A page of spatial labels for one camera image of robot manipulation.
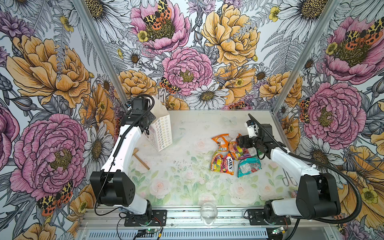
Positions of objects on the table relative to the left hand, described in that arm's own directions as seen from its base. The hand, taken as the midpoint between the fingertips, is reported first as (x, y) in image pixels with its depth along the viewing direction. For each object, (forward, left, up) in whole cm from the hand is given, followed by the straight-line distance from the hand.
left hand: (148, 122), depth 82 cm
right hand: (-5, -54, -12) cm, 55 cm away
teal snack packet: (-18, -55, -17) cm, 60 cm away
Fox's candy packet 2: (-15, -41, -21) cm, 49 cm away
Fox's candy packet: (-10, -51, -17) cm, 55 cm away
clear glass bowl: (-39, -32, -26) cm, 57 cm away
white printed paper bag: (-2, -5, -8) cm, 10 cm away
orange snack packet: (0, -43, -18) cm, 47 cm away
